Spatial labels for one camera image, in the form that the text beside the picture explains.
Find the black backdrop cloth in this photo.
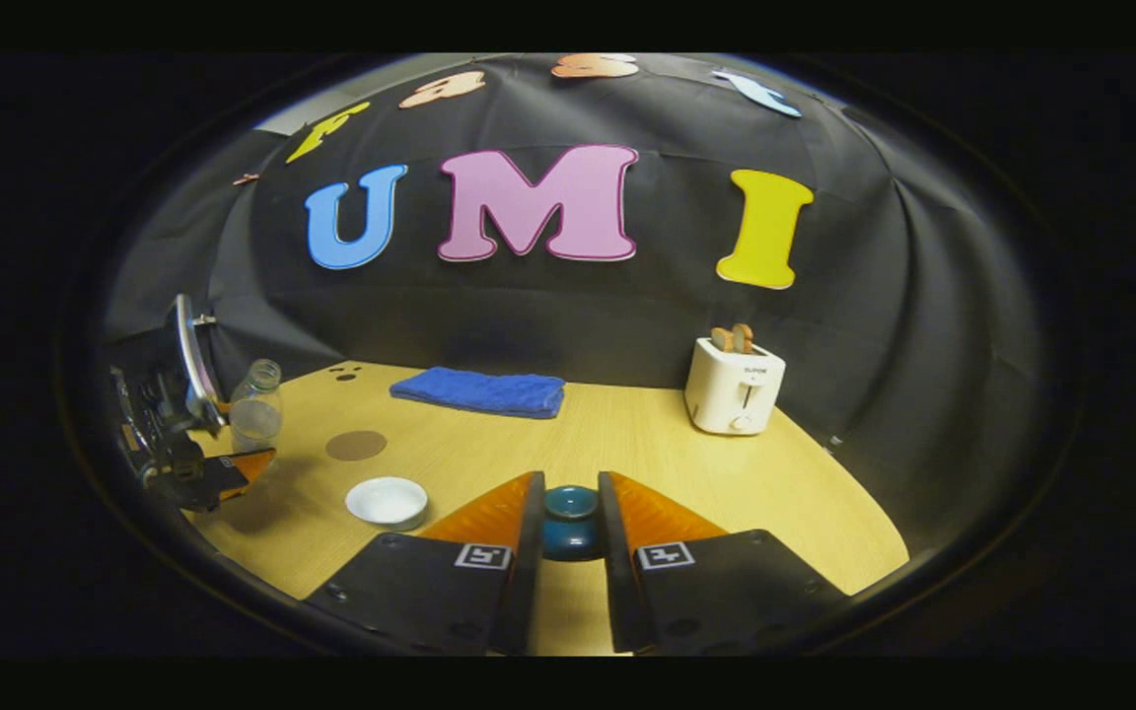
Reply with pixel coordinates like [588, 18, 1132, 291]
[100, 54, 1047, 553]

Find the clear plastic water bottle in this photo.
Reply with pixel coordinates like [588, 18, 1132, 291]
[229, 359, 285, 457]

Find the folded blue towel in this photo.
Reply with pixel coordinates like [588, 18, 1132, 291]
[390, 367, 567, 420]

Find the white toaster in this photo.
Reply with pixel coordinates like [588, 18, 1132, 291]
[683, 337, 787, 436]

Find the teal teacup lid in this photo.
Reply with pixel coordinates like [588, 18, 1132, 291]
[540, 484, 606, 563]

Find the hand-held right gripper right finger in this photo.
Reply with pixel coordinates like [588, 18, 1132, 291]
[597, 470, 848, 656]

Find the white teacup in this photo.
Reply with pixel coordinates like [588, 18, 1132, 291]
[344, 476, 430, 531]

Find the round brown coaster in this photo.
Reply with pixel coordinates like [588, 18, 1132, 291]
[324, 430, 389, 462]

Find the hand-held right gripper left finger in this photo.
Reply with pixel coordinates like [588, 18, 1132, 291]
[304, 470, 547, 657]

